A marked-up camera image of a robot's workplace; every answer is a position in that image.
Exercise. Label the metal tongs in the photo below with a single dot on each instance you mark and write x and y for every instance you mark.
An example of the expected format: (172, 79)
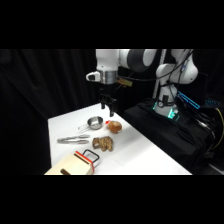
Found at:
(73, 139)

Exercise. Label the striped tiger plush toy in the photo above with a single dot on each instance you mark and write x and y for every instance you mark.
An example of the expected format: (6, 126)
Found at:
(103, 143)

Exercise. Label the wrist camera with board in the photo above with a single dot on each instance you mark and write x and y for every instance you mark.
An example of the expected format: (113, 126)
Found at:
(122, 81)

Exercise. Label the white Franka Panda arm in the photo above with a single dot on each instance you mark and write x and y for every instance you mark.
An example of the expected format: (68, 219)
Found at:
(173, 71)

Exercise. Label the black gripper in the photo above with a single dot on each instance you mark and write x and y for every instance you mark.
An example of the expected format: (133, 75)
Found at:
(108, 91)

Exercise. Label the metal measuring cup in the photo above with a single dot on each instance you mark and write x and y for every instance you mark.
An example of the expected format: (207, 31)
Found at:
(94, 123)

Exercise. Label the black robot stand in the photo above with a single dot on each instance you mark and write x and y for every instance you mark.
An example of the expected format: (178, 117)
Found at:
(173, 136)

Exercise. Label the black curtain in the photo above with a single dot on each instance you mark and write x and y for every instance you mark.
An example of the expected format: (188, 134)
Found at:
(40, 106)

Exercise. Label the brown round bread toy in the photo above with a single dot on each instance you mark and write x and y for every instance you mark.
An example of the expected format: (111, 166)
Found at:
(115, 126)

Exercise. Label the small red object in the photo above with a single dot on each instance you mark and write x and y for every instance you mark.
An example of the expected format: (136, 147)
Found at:
(107, 122)

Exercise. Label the wooden toy toaster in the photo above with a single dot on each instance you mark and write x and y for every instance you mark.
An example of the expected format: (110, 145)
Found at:
(74, 164)

